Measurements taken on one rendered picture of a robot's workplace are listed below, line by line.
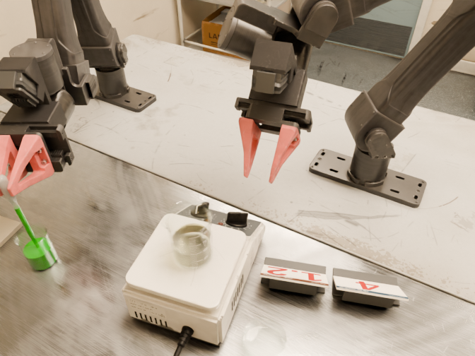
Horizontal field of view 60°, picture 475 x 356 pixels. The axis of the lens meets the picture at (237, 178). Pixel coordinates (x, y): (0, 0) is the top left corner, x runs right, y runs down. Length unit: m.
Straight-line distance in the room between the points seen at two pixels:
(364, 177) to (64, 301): 0.51
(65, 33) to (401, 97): 0.52
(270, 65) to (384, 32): 2.94
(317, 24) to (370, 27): 2.88
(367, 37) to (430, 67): 2.79
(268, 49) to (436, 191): 0.44
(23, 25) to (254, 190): 1.57
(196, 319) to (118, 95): 0.62
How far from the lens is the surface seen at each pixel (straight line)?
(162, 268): 0.52
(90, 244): 0.68
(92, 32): 0.90
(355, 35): 3.47
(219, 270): 0.51
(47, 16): 0.73
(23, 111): 0.65
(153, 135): 0.87
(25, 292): 0.67
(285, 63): 0.49
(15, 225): 0.75
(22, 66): 0.61
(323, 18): 0.55
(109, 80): 0.98
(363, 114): 0.68
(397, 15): 3.36
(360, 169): 0.74
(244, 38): 0.56
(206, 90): 1.01
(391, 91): 0.67
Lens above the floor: 1.40
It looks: 42 degrees down
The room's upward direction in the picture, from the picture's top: straight up
